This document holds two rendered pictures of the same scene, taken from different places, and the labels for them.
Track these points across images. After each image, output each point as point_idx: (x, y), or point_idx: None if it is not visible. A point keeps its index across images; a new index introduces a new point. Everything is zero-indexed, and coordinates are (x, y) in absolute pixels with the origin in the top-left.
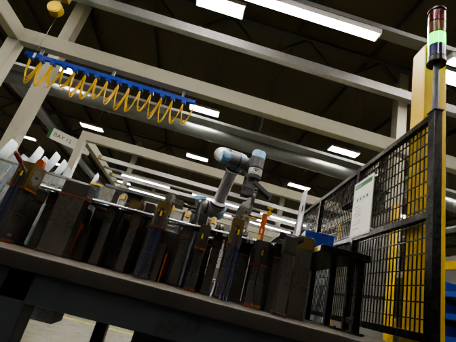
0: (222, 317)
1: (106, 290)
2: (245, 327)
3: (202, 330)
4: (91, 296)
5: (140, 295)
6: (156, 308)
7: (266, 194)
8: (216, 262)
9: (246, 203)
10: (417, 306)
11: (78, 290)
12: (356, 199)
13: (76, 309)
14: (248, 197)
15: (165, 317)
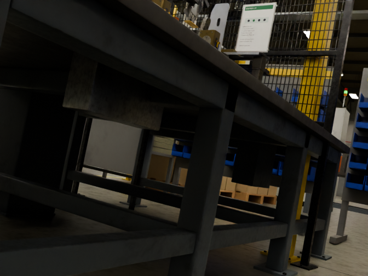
0: (299, 119)
1: (274, 103)
2: (294, 124)
3: (285, 127)
4: (257, 107)
5: (282, 106)
6: (274, 114)
7: (206, 3)
8: None
9: (194, 10)
10: (312, 107)
11: (252, 103)
12: (246, 19)
13: (251, 117)
14: (195, 4)
15: (276, 120)
